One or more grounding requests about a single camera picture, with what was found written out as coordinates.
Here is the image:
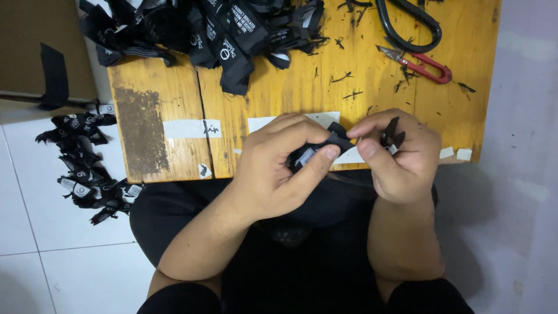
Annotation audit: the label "person's left hand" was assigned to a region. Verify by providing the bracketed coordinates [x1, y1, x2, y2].
[232, 113, 342, 221]

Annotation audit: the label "person's right hand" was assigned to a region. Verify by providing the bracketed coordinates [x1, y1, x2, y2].
[346, 108, 443, 206]

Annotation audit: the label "black thread snips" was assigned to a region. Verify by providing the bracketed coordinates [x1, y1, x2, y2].
[380, 116, 406, 156]

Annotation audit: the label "black fabric label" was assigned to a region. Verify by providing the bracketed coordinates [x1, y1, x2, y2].
[287, 122, 363, 173]

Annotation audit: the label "long white tape strip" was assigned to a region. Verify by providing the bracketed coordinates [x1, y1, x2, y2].
[247, 111, 341, 134]

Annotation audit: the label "white tape strip with scribble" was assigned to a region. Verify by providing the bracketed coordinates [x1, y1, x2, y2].
[163, 119, 222, 140]

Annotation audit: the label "person's black clothing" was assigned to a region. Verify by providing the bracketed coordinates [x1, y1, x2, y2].
[129, 169, 477, 314]

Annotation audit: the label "red thread snips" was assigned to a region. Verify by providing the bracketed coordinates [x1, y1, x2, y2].
[377, 45, 453, 85]

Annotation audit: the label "pile of black fabric labels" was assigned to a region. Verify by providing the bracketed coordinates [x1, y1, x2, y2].
[78, 0, 328, 96]

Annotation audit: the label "heap of trimmed black labels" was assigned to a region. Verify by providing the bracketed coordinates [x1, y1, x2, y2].
[35, 111, 145, 226]

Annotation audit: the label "black fabric strip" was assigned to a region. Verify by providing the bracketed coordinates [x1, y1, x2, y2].
[37, 42, 70, 111]

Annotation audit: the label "brown cardboard box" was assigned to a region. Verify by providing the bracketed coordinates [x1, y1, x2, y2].
[0, 0, 99, 104]

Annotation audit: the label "black handled scissors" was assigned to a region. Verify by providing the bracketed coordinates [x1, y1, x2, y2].
[375, 0, 443, 54]

